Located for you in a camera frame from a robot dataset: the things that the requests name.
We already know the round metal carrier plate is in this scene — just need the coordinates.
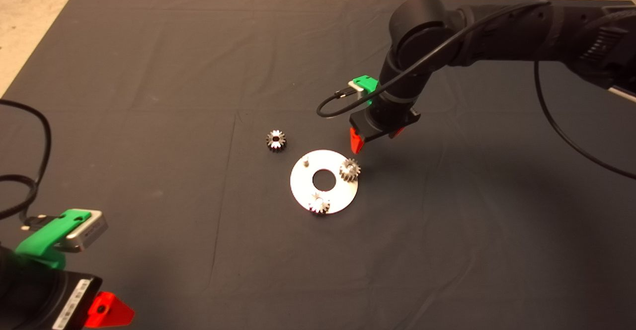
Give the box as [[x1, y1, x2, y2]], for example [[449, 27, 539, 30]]
[[290, 150, 359, 215]]

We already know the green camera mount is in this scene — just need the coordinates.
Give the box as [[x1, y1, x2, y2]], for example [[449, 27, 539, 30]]
[[352, 75, 380, 107], [15, 210, 92, 271]]

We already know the small steel planetary gear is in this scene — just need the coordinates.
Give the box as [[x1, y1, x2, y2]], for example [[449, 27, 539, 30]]
[[309, 194, 331, 216], [266, 130, 287, 153], [339, 158, 361, 182]]

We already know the black right camera cable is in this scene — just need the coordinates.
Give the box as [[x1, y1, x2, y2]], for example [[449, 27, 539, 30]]
[[317, 0, 636, 180]]

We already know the green left camera mount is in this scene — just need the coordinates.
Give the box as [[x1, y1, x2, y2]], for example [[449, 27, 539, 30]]
[[15, 210, 92, 271]]

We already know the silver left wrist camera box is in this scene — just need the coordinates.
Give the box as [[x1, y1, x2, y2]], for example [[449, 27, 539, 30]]
[[65, 210, 108, 253]]

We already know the dark grey table cloth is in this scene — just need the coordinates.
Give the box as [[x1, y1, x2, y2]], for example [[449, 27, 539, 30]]
[[0, 0, 636, 330]]

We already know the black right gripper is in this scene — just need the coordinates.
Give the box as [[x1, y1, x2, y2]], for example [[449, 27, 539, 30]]
[[349, 105, 421, 155]]

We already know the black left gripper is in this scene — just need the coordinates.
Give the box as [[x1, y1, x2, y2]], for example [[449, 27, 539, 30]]
[[0, 265, 136, 330]]

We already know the green right camera mount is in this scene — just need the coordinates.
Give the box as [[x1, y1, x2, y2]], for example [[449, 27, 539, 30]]
[[352, 75, 380, 107]]

